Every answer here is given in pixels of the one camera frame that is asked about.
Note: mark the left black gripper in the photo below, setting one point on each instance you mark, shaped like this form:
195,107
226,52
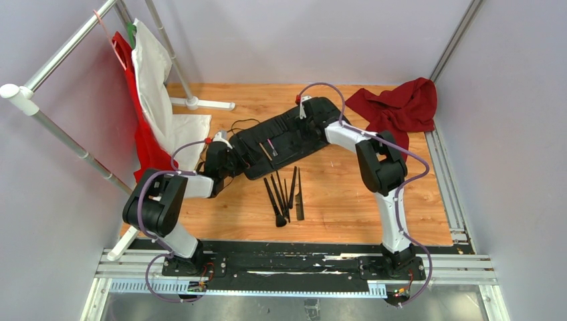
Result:
229,152

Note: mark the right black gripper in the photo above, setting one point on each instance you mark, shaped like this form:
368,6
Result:
303,121

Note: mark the black makeup brush roll case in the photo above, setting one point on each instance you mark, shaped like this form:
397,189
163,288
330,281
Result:
283,131

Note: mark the pink handle makeup brush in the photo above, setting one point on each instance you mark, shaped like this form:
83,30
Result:
274,151

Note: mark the black comb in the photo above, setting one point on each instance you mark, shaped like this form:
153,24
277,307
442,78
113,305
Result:
299,199

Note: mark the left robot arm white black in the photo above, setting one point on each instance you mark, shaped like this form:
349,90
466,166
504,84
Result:
155,204

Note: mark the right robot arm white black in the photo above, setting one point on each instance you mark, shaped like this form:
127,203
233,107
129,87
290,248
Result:
383,173

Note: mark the thin black makeup brush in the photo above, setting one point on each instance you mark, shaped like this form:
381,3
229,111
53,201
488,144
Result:
279,199

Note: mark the white hanging cloth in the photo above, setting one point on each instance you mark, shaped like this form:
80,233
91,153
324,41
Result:
180,135

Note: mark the red hanging garment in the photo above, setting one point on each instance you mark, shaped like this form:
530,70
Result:
150,154

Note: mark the large black powder brush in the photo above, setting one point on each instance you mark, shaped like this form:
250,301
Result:
280,221

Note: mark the dark red cloth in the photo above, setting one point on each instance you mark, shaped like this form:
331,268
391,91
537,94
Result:
410,107

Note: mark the pink hanger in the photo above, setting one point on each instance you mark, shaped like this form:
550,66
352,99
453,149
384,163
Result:
107,34

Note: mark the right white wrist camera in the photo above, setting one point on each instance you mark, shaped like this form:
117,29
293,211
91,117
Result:
301,100

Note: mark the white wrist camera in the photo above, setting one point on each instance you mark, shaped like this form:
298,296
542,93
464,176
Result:
301,100
221,136

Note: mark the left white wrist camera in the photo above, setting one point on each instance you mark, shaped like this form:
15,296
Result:
221,136

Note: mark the aluminium rail frame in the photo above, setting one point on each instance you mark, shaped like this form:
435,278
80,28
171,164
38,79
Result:
463,284

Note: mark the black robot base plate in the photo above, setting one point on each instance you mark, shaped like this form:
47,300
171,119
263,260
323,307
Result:
251,266

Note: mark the right corner aluminium post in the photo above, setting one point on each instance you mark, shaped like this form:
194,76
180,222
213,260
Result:
467,19

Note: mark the silver clothes rack frame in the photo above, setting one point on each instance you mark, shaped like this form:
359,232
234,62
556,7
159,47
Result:
54,205

